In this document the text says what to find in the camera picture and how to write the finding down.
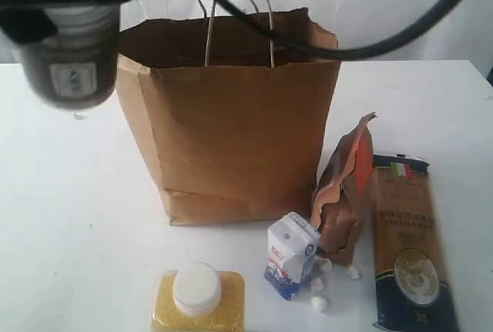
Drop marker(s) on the clear can with pull-tab lid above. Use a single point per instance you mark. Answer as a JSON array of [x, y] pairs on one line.
[[76, 67]]

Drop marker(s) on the yellow millet bottle white cap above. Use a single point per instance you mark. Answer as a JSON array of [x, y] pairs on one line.
[[199, 298]]

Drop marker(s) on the white blue milk carton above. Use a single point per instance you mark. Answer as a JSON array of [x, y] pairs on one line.
[[292, 245]]

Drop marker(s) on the white candy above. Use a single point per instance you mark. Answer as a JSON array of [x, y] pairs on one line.
[[317, 285], [319, 304], [353, 272], [324, 265]]

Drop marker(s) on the brown paper shopping bag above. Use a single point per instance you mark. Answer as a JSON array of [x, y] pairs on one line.
[[230, 125]]

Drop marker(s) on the brown orange snack pouch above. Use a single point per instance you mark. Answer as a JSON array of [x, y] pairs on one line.
[[342, 197]]

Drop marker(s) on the spaghetti package dark blue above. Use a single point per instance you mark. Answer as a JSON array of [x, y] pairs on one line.
[[411, 278]]

